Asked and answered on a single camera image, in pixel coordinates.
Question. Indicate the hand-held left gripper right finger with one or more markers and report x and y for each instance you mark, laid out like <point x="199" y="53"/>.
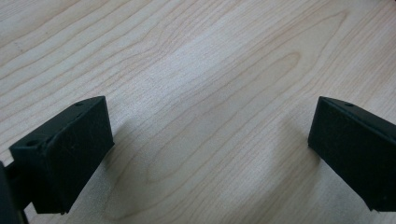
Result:
<point x="358" y="155"/>

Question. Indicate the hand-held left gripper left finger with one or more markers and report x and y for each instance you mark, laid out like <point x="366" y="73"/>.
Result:
<point x="68" y="155"/>

